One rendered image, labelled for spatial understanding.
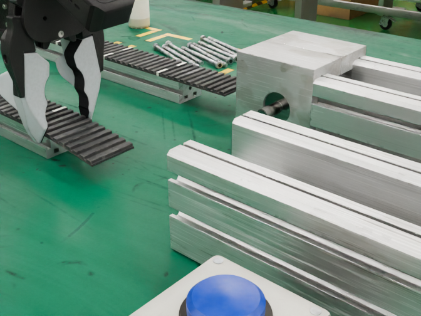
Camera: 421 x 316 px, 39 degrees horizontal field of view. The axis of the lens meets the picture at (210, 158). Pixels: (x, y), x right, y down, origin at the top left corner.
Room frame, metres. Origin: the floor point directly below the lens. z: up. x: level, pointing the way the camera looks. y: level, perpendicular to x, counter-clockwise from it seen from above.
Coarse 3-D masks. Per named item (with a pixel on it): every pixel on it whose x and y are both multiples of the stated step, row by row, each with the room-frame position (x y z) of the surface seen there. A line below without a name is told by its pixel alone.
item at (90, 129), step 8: (80, 128) 0.53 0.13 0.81; (88, 128) 0.54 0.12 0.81; (96, 128) 0.53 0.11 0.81; (104, 128) 0.54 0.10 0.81; (56, 136) 0.51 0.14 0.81; (64, 136) 0.51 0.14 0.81; (72, 136) 0.52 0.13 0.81; (80, 136) 0.52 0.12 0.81; (88, 136) 0.52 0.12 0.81; (64, 144) 0.50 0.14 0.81
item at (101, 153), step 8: (104, 144) 0.50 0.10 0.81; (112, 144) 0.51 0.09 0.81; (120, 144) 0.51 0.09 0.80; (128, 144) 0.51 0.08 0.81; (88, 152) 0.49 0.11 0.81; (96, 152) 0.49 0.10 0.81; (104, 152) 0.49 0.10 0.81; (112, 152) 0.49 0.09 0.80; (120, 152) 0.50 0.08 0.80; (88, 160) 0.48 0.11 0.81; (96, 160) 0.48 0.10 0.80; (104, 160) 0.48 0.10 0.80
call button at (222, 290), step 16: (192, 288) 0.24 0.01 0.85; (208, 288) 0.24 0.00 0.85; (224, 288) 0.24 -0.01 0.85; (240, 288) 0.24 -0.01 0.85; (256, 288) 0.24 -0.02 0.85; (192, 304) 0.23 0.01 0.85; (208, 304) 0.23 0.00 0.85; (224, 304) 0.23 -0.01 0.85; (240, 304) 0.23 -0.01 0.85; (256, 304) 0.23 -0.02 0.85
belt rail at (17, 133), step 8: (0, 120) 0.58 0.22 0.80; (8, 120) 0.57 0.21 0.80; (0, 128) 0.58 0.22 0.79; (8, 128) 0.58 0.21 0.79; (16, 128) 0.56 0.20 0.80; (24, 128) 0.55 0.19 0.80; (8, 136) 0.57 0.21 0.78; (16, 136) 0.56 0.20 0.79; (24, 136) 0.56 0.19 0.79; (24, 144) 0.55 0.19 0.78; (32, 144) 0.54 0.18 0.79; (40, 144) 0.54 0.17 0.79; (48, 144) 0.54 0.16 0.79; (56, 144) 0.54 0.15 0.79; (40, 152) 0.54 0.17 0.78; (48, 152) 0.53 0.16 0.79; (56, 152) 0.54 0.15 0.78
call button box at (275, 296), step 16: (192, 272) 0.27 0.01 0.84; (208, 272) 0.27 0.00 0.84; (224, 272) 0.27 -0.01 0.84; (240, 272) 0.27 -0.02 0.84; (176, 288) 0.26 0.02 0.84; (272, 288) 0.26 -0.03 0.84; (160, 304) 0.25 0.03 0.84; (176, 304) 0.25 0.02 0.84; (272, 304) 0.25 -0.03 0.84; (288, 304) 0.24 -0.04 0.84; (304, 304) 0.24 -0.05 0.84
